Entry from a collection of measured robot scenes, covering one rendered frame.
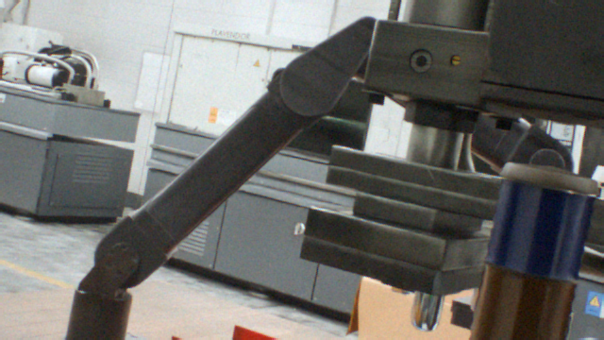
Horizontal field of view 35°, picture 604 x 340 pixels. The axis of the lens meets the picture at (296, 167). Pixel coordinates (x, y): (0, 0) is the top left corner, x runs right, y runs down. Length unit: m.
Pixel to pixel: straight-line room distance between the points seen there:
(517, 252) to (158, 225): 0.65
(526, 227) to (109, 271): 0.68
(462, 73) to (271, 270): 5.53
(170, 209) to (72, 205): 6.80
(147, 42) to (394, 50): 8.99
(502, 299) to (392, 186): 0.28
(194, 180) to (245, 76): 5.38
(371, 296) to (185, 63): 3.85
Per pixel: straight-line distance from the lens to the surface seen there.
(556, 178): 0.38
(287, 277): 6.06
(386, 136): 5.76
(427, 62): 0.64
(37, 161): 7.59
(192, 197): 1.00
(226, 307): 1.44
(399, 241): 0.61
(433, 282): 0.60
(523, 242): 0.38
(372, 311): 3.12
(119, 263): 1.00
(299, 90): 0.96
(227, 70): 6.46
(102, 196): 8.01
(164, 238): 1.00
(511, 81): 0.60
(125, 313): 1.04
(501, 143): 0.99
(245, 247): 6.24
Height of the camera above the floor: 1.20
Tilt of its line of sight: 3 degrees down
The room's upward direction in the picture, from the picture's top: 11 degrees clockwise
